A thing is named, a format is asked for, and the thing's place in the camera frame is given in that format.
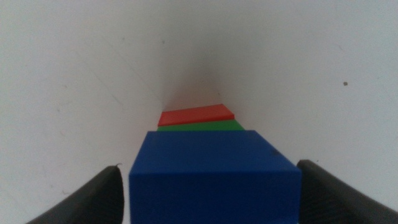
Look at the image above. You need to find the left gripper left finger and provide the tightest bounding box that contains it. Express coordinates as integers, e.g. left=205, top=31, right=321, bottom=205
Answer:
left=25, top=164, right=126, bottom=224

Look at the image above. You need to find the green cube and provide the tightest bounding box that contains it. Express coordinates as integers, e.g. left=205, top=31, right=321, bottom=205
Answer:
left=156, top=119, right=246, bottom=133

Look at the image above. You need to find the blue cube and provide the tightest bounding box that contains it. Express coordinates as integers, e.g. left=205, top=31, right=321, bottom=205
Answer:
left=128, top=130, right=303, bottom=224

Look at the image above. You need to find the red cube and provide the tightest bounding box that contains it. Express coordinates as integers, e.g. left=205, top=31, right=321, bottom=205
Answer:
left=157, top=103, right=236, bottom=128

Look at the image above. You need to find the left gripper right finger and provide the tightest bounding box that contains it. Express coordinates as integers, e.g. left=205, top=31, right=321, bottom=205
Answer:
left=296, top=159, right=398, bottom=224

